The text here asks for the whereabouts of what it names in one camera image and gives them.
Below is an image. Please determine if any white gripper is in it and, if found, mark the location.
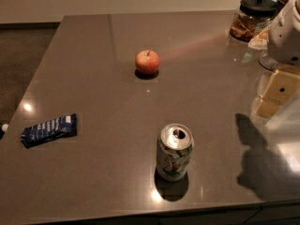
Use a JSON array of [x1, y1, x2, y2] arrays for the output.
[[253, 0, 300, 118]]

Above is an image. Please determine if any white green 7up can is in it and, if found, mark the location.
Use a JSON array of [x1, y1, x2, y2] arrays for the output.
[[157, 124, 194, 182]]

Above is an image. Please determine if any clear drinking glass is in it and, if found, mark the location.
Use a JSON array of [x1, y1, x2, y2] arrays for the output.
[[259, 50, 279, 71]]

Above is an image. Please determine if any white snack packet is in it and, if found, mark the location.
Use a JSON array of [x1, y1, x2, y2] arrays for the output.
[[248, 26, 270, 50]]

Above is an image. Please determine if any glass jar with black lid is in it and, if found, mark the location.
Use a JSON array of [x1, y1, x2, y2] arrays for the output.
[[229, 0, 278, 42]]

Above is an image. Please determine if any red apple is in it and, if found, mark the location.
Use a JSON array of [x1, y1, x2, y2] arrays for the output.
[[135, 50, 159, 75]]

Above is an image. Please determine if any blue snack bar wrapper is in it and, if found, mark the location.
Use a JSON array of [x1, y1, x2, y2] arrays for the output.
[[21, 113, 77, 149]]

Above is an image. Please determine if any small white object at edge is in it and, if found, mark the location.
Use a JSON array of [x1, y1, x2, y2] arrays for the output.
[[0, 124, 8, 139]]

